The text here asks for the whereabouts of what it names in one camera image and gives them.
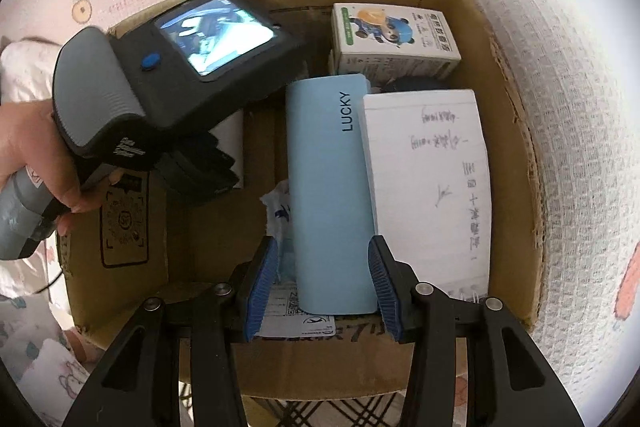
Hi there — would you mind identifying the pink cartoon printed blanket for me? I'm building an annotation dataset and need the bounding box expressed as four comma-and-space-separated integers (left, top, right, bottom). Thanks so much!
0, 0, 640, 427

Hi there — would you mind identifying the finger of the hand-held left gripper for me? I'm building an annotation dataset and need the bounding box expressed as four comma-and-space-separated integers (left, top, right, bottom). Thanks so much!
177, 130, 236, 172
159, 156, 242, 206

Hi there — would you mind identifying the light blue box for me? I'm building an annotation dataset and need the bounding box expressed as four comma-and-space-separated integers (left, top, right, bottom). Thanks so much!
285, 74, 381, 320

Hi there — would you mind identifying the black cable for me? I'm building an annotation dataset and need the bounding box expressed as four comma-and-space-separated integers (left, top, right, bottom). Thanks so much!
32, 257, 68, 296

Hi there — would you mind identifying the person's patterned clothing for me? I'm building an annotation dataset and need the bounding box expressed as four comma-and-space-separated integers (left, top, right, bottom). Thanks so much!
0, 292, 103, 413

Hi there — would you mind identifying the white cartoon panda carton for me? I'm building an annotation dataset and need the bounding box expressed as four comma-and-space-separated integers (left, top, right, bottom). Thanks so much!
327, 3, 462, 80

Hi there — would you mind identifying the white box with handwriting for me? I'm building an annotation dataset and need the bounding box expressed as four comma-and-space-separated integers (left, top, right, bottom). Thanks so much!
361, 89, 492, 304

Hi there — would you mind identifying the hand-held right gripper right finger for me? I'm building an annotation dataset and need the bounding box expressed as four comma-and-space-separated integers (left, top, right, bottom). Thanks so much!
367, 234, 586, 427

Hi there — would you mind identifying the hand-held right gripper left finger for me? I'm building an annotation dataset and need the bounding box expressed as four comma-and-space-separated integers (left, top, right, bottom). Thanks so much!
61, 234, 280, 427

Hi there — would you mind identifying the brown cardboard box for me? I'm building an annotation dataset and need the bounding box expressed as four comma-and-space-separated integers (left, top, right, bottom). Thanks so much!
52, 0, 548, 400

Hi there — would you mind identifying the crumpled white blue tissue pack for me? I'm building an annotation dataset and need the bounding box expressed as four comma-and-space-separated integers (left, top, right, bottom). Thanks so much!
260, 179, 301, 284

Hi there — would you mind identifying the pale patterned cloth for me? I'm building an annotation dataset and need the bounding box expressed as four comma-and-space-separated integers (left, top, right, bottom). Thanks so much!
0, 39, 62, 108

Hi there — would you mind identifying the person's left hand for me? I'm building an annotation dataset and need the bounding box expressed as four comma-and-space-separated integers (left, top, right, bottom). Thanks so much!
0, 102, 124, 236

